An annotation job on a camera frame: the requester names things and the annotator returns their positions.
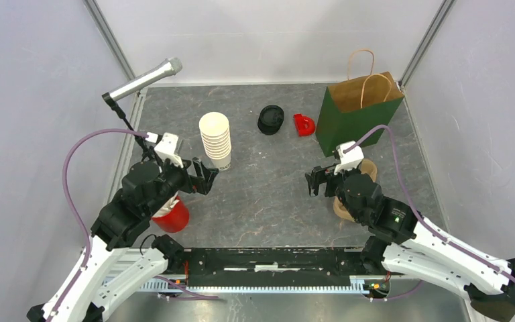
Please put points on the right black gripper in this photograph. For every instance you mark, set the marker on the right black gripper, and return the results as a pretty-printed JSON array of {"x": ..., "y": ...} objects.
[{"x": 317, "y": 176}]

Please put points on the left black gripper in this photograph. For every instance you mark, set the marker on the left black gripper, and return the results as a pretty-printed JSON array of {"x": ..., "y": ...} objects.
[{"x": 208, "y": 176}]

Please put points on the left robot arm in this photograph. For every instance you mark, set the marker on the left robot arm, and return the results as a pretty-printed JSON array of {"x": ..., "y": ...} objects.
[{"x": 84, "y": 296}]

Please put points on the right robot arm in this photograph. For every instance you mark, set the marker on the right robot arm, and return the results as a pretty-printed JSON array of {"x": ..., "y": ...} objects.
[{"x": 405, "y": 242}]

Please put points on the stack of white paper cups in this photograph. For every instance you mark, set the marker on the stack of white paper cups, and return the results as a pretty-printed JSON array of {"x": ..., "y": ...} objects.
[{"x": 215, "y": 134}]

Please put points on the red plastic holder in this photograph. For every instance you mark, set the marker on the red plastic holder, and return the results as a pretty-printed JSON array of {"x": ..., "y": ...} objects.
[{"x": 304, "y": 125}]

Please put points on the brown cardboard cup carriers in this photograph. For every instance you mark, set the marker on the brown cardboard cup carriers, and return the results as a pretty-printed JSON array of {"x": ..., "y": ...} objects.
[{"x": 366, "y": 167}]

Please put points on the red cup with straws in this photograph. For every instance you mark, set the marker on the red cup with straws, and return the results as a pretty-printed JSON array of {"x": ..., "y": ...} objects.
[{"x": 172, "y": 217}]

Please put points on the stack of black lids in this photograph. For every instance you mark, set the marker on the stack of black lids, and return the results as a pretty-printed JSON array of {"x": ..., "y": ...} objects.
[{"x": 270, "y": 119}]

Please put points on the green paper bag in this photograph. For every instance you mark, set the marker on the green paper bag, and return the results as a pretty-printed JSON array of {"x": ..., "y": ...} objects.
[{"x": 353, "y": 107}]

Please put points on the silver microphone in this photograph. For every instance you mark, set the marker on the silver microphone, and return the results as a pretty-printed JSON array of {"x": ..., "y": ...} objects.
[{"x": 169, "y": 67}]

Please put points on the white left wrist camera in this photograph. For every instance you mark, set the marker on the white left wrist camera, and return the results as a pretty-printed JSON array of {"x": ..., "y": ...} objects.
[{"x": 166, "y": 147}]

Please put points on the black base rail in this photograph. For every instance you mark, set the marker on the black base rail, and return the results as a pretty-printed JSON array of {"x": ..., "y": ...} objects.
[{"x": 329, "y": 270}]

